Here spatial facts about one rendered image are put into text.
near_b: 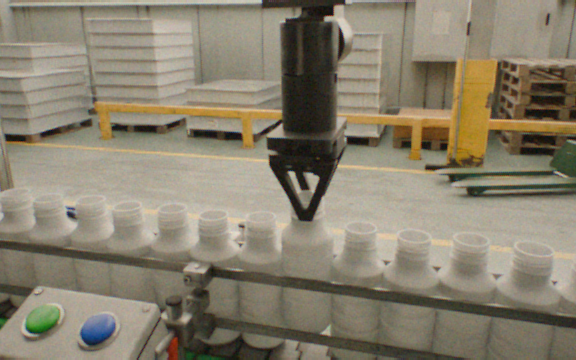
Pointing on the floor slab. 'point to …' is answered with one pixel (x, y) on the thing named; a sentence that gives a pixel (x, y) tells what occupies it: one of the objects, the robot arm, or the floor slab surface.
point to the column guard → (472, 112)
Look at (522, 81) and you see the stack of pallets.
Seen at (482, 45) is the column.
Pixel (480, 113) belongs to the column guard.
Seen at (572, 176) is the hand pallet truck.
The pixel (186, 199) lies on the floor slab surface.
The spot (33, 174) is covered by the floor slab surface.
